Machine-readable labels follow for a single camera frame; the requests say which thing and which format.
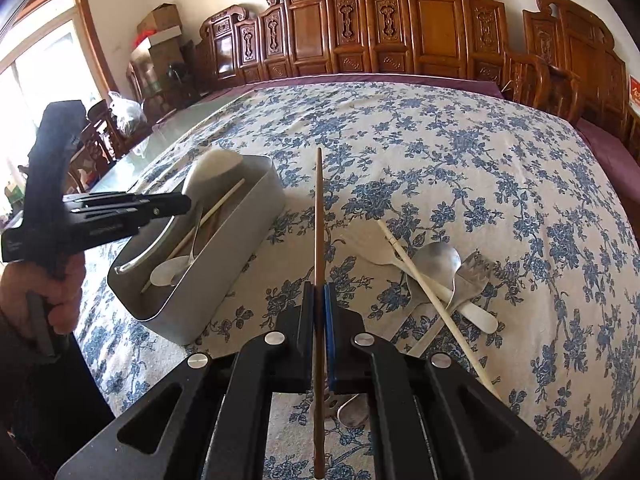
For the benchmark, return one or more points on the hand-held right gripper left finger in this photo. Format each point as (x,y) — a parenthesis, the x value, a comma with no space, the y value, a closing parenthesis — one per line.
(312,310)

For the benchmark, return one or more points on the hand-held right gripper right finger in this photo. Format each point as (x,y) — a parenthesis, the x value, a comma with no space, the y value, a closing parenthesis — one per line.
(331,310)

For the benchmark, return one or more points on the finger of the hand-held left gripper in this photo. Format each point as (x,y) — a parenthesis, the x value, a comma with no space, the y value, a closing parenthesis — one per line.
(150,204)
(110,230)

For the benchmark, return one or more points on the metal spoon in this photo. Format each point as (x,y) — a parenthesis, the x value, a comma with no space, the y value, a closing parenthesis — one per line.
(172,270)
(440,260)
(350,412)

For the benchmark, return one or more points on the brown wooden chopstick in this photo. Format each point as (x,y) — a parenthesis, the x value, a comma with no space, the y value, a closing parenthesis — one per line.
(319,235)

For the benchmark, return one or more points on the pale chopstick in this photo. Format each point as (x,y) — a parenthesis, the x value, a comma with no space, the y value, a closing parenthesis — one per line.
(400,255)
(225,195)

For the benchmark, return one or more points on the rectangular metal tin box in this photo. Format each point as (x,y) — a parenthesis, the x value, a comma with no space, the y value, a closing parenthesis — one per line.
(165,325)

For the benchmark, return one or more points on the person's left forearm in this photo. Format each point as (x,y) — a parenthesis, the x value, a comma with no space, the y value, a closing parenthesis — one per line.
(50,410)

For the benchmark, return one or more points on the person's left hand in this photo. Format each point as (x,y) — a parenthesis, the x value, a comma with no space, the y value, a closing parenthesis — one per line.
(70,300)

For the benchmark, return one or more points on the carved wooden chair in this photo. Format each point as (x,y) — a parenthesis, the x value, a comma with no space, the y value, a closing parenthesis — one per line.
(100,140)

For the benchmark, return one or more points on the crumpled plastic bag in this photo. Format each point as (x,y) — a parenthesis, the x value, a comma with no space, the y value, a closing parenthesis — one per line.
(127,112)

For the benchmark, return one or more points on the wooden framed glass door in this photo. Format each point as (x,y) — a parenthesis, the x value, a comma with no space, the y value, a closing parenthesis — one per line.
(85,25)

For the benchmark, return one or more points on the blue floral tablecloth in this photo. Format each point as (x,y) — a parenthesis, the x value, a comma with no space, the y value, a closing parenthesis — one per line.
(425,160)

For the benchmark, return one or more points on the brown cardboard box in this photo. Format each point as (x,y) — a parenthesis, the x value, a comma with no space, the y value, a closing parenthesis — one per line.
(160,19)

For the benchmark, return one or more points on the purple sofa cushion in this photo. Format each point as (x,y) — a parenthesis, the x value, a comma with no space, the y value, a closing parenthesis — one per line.
(450,80)

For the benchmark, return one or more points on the carved wooden sofa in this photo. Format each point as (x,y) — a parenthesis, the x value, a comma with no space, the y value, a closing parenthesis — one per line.
(435,25)

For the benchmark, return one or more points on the purple armchair cushion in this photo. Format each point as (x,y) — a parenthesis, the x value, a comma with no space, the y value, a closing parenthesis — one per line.
(615,150)

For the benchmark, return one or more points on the carved wooden armchair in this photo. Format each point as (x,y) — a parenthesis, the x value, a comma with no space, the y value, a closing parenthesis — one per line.
(585,50)

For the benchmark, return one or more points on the red desk card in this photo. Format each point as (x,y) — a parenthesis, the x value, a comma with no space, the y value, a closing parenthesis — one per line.
(635,91)

